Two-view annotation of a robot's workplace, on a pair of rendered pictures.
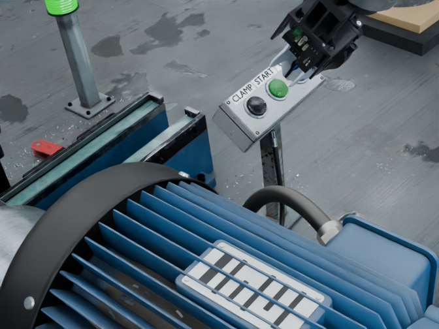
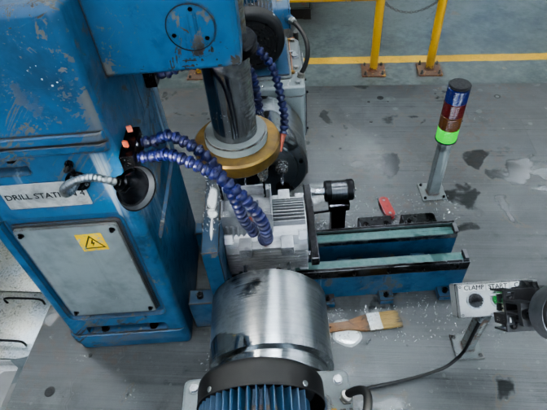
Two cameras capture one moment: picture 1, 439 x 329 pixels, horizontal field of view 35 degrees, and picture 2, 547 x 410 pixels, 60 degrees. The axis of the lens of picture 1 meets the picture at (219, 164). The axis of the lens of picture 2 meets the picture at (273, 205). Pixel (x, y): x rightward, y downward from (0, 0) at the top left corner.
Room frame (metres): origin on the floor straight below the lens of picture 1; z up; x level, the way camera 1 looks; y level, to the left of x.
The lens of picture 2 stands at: (0.16, -0.14, 1.97)
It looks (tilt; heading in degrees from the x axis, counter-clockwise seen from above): 47 degrees down; 46
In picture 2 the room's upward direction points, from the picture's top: 5 degrees counter-clockwise
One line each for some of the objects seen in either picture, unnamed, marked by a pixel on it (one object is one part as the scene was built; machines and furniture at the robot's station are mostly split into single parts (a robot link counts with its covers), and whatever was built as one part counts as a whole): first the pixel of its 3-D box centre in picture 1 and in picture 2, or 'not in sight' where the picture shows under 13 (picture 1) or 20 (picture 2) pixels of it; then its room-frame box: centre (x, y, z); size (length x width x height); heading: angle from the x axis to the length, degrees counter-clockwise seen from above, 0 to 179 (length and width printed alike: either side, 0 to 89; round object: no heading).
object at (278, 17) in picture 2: not in sight; (267, 54); (1.16, 0.86, 1.16); 0.33 x 0.26 x 0.42; 44
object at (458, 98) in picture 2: not in sight; (457, 93); (1.27, 0.26, 1.19); 0.06 x 0.06 x 0.04
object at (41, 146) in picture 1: (49, 151); (387, 207); (1.12, 0.33, 0.81); 0.09 x 0.03 x 0.02; 54
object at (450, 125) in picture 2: not in sight; (450, 119); (1.27, 0.26, 1.10); 0.06 x 0.06 x 0.04
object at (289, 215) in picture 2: not in sight; (266, 233); (0.68, 0.43, 1.02); 0.20 x 0.19 x 0.19; 134
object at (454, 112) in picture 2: not in sight; (453, 106); (1.27, 0.26, 1.14); 0.06 x 0.06 x 0.04
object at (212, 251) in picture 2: not in sight; (209, 247); (0.57, 0.54, 0.97); 0.30 x 0.11 x 0.34; 44
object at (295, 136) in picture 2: not in sight; (263, 142); (0.92, 0.67, 1.04); 0.41 x 0.25 x 0.25; 44
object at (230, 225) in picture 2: not in sight; (247, 210); (0.65, 0.46, 1.11); 0.12 x 0.11 x 0.07; 134
